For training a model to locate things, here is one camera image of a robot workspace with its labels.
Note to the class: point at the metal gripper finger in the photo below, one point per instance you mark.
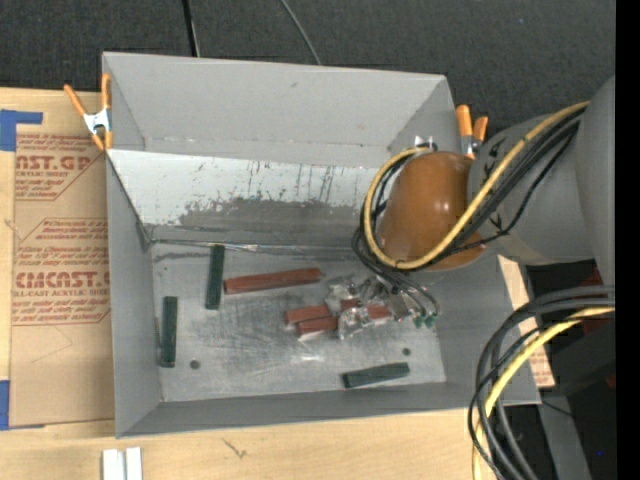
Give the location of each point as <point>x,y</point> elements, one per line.
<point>338,295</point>
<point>353,325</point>

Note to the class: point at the red-brown flat block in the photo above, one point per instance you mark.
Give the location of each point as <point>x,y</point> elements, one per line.
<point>307,313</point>
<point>317,326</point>
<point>377,311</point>
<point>272,280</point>

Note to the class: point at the dark green flat block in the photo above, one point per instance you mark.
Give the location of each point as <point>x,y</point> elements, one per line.
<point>169,333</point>
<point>215,278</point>
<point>376,375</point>

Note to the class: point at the grey metal bin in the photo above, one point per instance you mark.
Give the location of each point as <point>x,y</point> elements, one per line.
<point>280,118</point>

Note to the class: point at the brown cardboard board red print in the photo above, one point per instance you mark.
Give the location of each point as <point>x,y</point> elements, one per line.
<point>60,268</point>

